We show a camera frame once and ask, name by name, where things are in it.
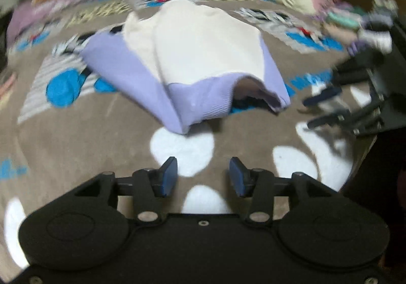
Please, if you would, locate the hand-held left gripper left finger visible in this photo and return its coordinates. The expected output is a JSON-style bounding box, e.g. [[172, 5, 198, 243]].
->
[[74, 156, 179, 226]]

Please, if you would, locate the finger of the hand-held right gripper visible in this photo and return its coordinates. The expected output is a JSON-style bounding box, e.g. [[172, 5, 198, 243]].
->
[[303, 52, 374, 107], [305, 103, 382, 138]]

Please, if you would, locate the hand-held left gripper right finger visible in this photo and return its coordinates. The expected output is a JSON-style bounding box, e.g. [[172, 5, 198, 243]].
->
[[228, 156, 337, 227]]

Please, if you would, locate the white and lilac sweater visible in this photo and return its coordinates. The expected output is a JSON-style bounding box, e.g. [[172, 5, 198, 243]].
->
[[79, 0, 292, 135]]

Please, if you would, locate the person's right forearm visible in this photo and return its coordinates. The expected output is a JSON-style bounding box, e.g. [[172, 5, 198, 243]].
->
[[317, 0, 399, 56]]

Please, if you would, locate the pile of folded clothes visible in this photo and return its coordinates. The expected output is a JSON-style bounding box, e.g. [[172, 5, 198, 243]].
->
[[6, 0, 204, 45]]

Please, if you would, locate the brown cartoon printed blanket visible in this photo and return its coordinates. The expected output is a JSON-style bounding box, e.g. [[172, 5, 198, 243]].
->
[[0, 0, 378, 275]]

